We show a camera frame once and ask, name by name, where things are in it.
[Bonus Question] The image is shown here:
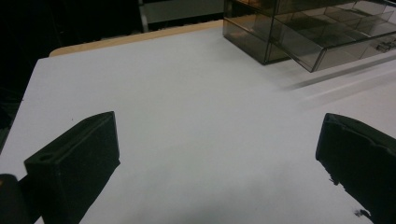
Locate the white table board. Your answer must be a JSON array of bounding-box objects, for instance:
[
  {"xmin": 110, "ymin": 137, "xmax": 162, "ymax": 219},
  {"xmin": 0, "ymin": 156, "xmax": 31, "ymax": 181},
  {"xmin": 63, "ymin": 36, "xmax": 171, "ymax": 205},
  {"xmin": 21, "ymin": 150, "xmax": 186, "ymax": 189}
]
[{"xmin": 0, "ymin": 20, "xmax": 396, "ymax": 224}]

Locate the smoky transparent drawer box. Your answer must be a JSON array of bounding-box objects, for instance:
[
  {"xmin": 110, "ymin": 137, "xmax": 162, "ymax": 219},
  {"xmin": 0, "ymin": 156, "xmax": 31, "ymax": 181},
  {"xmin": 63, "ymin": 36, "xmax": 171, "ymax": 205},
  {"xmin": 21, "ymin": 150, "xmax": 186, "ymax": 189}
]
[{"xmin": 222, "ymin": 0, "xmax": 396, "ymax": 66}]

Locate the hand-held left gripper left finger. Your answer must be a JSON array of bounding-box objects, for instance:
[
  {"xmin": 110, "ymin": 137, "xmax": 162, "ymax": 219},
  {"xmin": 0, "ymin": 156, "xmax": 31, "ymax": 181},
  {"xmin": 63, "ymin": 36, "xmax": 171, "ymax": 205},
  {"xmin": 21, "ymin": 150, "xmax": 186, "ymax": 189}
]
[{"xmin": 23, "ymin": 110, "xmax": 121, "ymax": 224}]

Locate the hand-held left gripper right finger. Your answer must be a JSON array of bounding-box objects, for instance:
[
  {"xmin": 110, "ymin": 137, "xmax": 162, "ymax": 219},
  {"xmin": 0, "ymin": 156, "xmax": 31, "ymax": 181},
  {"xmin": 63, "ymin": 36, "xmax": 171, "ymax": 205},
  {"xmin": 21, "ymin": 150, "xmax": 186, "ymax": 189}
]
[{"xmin": 315, "ymin": 112, "xmax": 396, "ymax": 224}]

